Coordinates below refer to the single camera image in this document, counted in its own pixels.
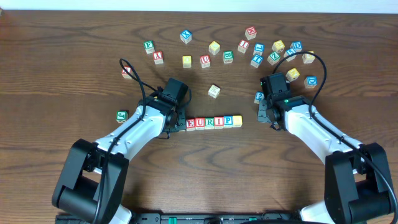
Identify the blue 2 block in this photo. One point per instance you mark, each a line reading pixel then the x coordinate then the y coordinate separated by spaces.
pixel 259 97

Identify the green F block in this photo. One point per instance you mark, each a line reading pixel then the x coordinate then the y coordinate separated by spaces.
pixel 149 47

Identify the red i block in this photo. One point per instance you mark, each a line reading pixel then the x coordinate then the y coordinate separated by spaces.
pixel 219 122
pixel 243 46

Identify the blue S block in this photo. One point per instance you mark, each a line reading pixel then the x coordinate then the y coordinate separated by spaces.
pixel 289 54

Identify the red u block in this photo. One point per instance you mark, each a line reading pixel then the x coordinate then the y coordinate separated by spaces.
pixel 199 123
pixel 205 61

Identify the yellow block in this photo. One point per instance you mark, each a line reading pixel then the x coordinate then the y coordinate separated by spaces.
pixel 214 48
pixel 237 121
pixel 308 58
pixel 187 61
pixel 278 46

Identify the green J block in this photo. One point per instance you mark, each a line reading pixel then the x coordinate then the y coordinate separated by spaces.
pixel 122 116

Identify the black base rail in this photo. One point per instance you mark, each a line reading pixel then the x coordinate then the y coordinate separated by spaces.
pixel 268 217

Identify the yellow block mid right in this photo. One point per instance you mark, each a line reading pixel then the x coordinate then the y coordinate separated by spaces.
pixel 292 75

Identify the blue T block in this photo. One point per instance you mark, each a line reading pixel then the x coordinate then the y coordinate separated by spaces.
pixel 256 60

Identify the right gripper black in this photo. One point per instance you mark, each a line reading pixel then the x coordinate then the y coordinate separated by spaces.
pixel 263 112

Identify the green Z block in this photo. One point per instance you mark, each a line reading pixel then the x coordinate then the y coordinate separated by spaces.
pixel 273 58

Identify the red H block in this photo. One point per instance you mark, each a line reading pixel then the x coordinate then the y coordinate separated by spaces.
pixel 250 33

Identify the green R block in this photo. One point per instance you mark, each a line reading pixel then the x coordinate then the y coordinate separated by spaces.
pixel 209 123

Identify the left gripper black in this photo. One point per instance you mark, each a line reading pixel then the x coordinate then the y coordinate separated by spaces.
pixel 181 121

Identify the blue P block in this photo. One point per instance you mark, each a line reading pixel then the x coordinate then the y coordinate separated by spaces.
pixel 227 121

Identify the blue D block upper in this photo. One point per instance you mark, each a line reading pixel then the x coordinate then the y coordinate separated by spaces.
pixel 297 46

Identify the blue D block lower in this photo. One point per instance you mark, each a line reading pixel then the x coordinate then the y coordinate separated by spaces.
pixel 310 82

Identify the blue d block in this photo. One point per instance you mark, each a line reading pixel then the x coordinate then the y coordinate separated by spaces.
pixel 310 82
pixel 297 46

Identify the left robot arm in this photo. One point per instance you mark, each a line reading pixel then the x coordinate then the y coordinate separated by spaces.
pixel 92 180

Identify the blue X block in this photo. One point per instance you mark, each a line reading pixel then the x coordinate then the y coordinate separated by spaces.
pixel 186 36

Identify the red A block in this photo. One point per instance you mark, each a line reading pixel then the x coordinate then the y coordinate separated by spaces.
pixel 126 72

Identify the white K block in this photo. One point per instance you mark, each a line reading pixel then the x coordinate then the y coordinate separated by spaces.
pixel 214 91

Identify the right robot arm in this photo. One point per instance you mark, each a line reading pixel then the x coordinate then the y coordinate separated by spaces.
pixel 358 184

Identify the green B block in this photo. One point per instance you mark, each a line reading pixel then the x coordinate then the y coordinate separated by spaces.
pixel 228 56

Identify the red E block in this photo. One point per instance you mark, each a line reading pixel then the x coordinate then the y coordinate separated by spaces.
pixel 190 125

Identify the blue L block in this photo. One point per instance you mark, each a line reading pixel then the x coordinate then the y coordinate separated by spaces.
pixel 258 49

